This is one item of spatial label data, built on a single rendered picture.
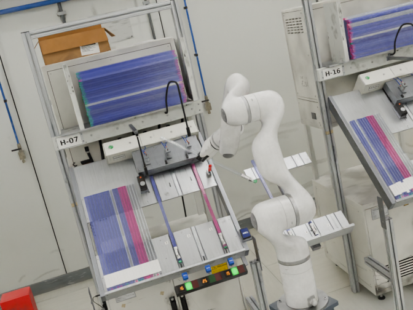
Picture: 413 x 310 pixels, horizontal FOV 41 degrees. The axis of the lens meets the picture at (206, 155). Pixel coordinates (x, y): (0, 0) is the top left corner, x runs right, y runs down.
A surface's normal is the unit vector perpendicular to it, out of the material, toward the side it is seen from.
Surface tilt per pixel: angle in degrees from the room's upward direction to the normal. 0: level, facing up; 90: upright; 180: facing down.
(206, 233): 44
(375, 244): 90
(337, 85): 90
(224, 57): 90
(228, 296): 90
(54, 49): 80
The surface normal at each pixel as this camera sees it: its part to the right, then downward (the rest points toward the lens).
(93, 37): 0.24, -0.08
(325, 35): 0.25, 0.18
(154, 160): 0.01, -0.56
